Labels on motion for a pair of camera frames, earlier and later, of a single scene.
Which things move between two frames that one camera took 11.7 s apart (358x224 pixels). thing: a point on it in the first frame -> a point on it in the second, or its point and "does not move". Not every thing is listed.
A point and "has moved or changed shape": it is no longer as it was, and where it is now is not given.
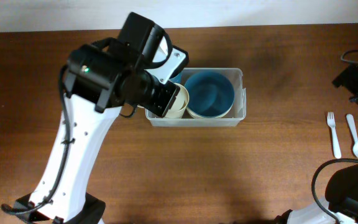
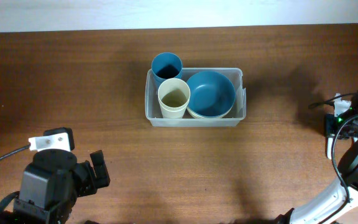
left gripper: x=168 y=93 -> x=90 y=183
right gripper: x=348 y=78 -> x=329 y=124
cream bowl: x=206 y=117 does not move
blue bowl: x=211 y=93 does not move
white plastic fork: x=331 y=122 has moved or changed shape
